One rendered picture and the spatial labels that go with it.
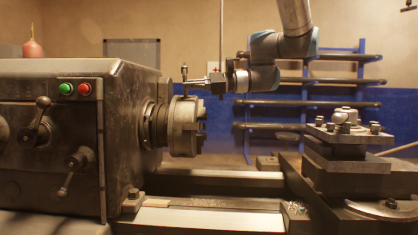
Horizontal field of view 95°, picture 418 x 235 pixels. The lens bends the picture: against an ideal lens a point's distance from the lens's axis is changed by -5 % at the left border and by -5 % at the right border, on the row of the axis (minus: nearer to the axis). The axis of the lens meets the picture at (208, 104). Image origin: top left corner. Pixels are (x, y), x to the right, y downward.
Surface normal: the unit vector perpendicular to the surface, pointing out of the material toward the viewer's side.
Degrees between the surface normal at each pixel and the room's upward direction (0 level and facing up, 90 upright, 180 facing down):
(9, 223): 32
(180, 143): 108
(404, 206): 0
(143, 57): 90
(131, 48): 90
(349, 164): 90
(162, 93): 90
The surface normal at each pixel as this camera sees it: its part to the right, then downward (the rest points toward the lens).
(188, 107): -0.03, -0.64
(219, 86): 0.07, 0.40
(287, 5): -0.46, 0.77
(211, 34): -0.06, 0.07
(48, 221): 0.02, -1.00
